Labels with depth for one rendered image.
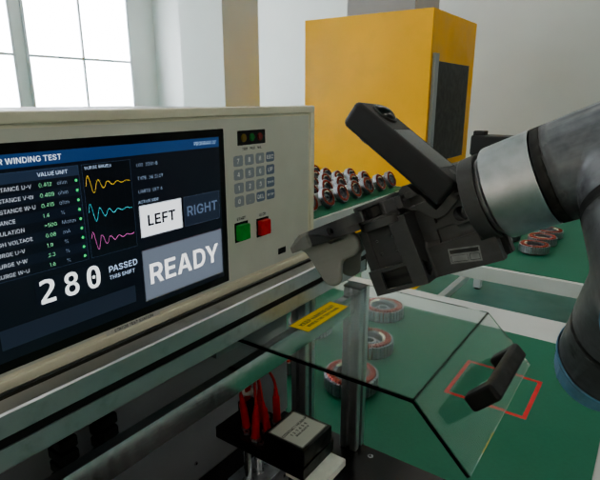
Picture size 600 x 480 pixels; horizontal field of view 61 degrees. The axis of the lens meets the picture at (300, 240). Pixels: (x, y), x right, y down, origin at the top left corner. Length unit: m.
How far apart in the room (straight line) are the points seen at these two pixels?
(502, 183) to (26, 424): 0.39
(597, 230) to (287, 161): 0.39
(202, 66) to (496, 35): 2.94
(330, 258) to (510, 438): 0.63
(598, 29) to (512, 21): 0.76
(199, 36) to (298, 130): 3.95
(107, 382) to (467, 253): 0.32
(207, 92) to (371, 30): 1.44
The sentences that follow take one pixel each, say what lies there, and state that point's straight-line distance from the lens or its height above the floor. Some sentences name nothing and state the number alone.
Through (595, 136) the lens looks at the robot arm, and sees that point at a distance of 0.39.
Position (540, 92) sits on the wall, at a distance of 5.63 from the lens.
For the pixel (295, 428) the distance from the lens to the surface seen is 0.69.
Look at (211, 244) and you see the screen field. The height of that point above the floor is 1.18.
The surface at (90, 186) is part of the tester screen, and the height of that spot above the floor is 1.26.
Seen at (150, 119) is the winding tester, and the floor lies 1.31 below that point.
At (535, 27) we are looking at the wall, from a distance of 5.69.
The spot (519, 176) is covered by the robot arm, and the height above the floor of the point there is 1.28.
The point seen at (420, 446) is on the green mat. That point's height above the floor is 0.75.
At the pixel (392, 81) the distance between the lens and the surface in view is 4.08.
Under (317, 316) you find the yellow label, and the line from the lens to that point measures 0.64.
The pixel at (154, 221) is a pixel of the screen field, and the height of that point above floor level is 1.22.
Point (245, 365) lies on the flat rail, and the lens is 0.59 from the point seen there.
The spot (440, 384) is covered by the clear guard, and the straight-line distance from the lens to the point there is 0.54.
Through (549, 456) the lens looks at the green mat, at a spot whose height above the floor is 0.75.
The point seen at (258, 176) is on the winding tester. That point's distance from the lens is 0.60.
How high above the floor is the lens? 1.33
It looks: 16 degrees down
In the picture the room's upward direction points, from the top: straight up
